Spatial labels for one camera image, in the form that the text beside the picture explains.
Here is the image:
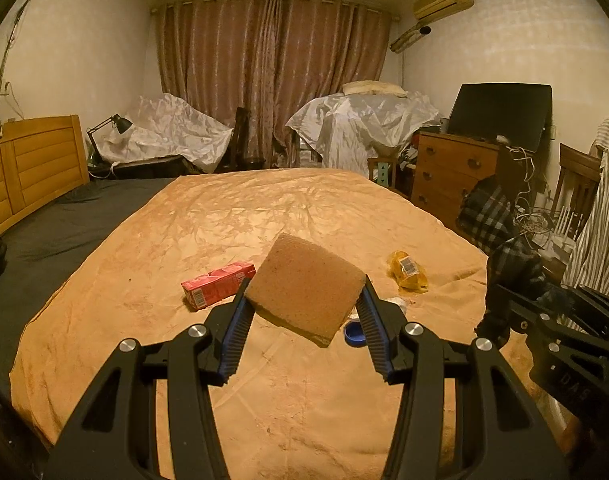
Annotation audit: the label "wall air conditioner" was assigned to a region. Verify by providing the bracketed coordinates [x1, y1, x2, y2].
[413, 0, 474, 22]

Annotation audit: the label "low plastic sheet cover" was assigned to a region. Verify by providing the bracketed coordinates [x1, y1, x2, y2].
[92, 95, 234, 173]

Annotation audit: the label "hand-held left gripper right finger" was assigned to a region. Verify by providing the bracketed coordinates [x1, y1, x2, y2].
[355, 274, 571, 480]

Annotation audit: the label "black television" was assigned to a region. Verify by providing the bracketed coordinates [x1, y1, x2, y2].
[448, 83, 553, 154]

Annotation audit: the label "yellow plastic wrapper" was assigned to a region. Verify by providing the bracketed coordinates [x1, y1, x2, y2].
[387, 250, 429, 292]

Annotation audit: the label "blue bottle cap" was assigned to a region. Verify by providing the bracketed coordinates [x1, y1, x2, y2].
[344, 322, 369, 348]

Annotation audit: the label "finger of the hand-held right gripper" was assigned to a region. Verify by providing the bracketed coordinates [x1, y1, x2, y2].
[475, 284, 541, 347]

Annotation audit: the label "wooden headboard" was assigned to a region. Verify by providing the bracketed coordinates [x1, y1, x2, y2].
[0, 114, 90, 235]

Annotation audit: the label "dark grey bed sheet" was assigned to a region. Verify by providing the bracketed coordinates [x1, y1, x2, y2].
[0, 176, 178, 386]

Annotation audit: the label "striped shirt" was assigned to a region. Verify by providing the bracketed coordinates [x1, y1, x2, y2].
[564, 82, 609, 288]

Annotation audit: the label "cream pillow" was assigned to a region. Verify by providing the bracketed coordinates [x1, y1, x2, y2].
[341, 80, 407, 97]

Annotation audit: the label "red carton box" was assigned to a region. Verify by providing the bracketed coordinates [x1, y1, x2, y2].
[181, 260, 256, 310]

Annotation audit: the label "tall plastic sheet cover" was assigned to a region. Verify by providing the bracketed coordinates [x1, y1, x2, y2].
[286, 91, 441, 173]

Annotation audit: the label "wooden dresser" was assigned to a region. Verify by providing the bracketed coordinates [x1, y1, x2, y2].
[413, 130, 520, 226]

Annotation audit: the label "black desk lamp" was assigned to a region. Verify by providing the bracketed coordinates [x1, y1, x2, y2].
[87, 114, 134, 179]

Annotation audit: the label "wall cable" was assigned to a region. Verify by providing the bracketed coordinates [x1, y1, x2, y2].
[0, 0, 58, 122]

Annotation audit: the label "brown sponge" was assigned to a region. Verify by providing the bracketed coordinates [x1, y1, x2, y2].
[244, 232, 366, 348]

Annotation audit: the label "dark plaid cloth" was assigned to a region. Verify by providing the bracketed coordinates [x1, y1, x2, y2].
[457, 172, 547, 286]

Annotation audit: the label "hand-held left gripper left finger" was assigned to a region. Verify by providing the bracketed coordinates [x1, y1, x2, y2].
[44, 276, 252, 480]

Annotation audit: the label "tangled white cables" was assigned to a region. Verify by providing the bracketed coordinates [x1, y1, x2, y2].
[504, 144, 560, 242]

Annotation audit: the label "pink curtain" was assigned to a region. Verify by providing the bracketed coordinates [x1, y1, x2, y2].
[152, 0, 392, 173]

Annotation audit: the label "dark wooden chair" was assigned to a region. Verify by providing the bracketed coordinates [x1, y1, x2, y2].
[219, 106, 251, 173]

